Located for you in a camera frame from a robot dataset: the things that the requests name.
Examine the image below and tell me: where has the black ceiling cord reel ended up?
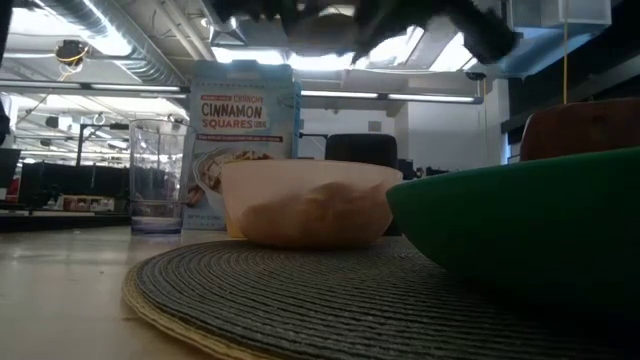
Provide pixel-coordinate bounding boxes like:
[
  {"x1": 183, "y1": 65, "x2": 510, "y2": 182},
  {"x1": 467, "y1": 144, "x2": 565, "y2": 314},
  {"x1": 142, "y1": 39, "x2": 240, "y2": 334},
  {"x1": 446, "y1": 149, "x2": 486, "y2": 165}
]
[{"x1": 53, "y1": 39, "x2": 90, "y2": 69}]

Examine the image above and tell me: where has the large silver ceiling duct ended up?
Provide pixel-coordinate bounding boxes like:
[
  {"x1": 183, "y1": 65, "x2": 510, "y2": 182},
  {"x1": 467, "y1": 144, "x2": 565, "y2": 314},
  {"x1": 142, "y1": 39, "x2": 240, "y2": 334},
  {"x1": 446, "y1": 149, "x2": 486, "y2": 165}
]
[{"x1": 29, "y1": 0, "x2": 189, "y2": 87}]

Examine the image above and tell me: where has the shelf with small items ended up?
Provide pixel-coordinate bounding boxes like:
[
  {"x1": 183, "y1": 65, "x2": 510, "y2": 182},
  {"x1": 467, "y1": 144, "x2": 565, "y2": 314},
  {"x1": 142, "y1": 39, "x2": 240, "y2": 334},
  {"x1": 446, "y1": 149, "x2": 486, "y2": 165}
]
[{"x1": 44, "y1": 193, "x2": 130, "y2": 214}]

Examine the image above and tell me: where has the black monitor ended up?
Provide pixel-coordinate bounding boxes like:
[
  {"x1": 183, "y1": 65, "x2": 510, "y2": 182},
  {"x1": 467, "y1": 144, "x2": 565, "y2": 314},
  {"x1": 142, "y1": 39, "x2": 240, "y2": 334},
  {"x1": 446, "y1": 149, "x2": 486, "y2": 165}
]
[{"x1": 0, "y1": 147, "x2": 22, "y2": 190}]

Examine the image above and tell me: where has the short ceiling light tube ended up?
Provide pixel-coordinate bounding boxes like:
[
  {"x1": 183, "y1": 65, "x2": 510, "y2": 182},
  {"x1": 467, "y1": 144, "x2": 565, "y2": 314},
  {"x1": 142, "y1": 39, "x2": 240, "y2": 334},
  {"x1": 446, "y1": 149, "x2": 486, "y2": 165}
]
[{"x1": 299, "y1": 89, "x2": 485, "y2": 105}]

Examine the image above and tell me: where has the yellow hanging cable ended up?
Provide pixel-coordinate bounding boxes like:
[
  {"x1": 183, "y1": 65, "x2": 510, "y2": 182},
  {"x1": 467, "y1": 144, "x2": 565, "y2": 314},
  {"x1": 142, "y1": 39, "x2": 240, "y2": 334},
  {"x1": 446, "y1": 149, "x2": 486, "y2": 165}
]
[{"x1": 562, "y1": 19, "x2": 570, "y2": 105}]

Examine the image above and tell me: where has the pink translucent bowl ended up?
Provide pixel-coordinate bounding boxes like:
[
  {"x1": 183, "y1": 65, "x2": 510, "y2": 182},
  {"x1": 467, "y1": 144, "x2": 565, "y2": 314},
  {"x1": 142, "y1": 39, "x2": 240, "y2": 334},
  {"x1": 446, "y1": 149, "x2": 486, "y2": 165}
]
[{"x1": 219, "y1": 158, "x2": 404, "y2": 250}]

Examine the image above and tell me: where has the translucent ceiling box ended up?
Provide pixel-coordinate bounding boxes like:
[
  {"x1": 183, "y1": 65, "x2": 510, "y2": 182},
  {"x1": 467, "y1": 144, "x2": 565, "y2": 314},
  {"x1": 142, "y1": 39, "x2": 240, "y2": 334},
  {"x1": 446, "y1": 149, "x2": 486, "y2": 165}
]
[{"x1": 504, "y1": 0, "x2": 614, "y2": 29}]

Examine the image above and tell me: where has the black aluminium table frame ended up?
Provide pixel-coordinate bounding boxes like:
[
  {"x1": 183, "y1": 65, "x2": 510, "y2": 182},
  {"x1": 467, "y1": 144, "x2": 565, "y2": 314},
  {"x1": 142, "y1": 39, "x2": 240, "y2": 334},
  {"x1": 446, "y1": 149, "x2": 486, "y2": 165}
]
[{"x1": 0, "y1": 212, "x2": 132, "y2": 234}]

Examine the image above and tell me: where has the long ceiling light tube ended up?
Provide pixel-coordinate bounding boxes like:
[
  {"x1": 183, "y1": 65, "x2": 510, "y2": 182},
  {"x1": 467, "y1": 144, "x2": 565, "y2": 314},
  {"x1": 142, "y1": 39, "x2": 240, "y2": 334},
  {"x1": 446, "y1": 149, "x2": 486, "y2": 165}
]
[{"x1": 0, "y1": 79, "x2": 192, "y2": 97}]

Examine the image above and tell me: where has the blue cinnamon squares cereal box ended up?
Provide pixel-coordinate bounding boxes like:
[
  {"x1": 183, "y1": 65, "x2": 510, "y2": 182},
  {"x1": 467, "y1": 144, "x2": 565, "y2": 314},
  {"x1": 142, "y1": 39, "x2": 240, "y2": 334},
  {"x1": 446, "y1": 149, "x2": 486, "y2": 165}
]
[{"x1": 182, "y1": 59, "x2": 303, "y2": 232}]

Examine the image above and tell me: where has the clear plastic cup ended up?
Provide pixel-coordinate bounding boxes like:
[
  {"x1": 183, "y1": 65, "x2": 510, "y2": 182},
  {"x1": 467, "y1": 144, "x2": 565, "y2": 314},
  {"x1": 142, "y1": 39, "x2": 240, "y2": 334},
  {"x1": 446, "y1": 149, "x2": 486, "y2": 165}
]
[{"x1": 128, "y1": 118, "x2": 197, "y2": 236}]

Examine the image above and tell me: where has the grey round woven placemat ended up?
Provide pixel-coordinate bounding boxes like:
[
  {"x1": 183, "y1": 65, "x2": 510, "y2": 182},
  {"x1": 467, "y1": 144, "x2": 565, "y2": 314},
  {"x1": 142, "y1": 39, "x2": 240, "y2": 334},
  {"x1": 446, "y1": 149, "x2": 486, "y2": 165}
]
[{"x1": 121, "y1": 235, "x2": 640, "y2": 360}]

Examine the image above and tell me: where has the black toaster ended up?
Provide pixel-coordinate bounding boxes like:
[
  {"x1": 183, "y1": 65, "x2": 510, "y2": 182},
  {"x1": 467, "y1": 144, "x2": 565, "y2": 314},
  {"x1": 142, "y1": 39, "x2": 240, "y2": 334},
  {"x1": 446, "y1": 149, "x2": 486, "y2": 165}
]
[{"x1": 324, "y1": 133, "x2": 401, "y2": 237}]

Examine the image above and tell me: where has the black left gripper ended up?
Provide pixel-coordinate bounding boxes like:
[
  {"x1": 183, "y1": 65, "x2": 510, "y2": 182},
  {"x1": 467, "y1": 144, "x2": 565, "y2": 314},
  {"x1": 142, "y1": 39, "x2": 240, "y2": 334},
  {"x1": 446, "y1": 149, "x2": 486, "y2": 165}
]
[{"x1": 209, "y1": 0, "x2": 519, "y2": 65}]

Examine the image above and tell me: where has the small silver ceiling duct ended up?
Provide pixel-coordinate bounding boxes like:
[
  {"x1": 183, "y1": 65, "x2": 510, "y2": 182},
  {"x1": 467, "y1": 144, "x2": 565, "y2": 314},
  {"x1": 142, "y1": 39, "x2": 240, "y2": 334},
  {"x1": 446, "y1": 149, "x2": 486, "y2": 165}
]
[{"x1": 201, "y1": 0, "x2": 247, "y2": 47}]

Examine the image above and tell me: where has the green plate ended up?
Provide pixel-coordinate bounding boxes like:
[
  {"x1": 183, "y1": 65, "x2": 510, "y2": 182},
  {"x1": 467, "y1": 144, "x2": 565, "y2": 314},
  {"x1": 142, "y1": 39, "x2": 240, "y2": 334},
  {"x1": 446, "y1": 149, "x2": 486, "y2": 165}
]
[{"x1": 385, "y1": 146, "x2": 640, "y2": 321}]

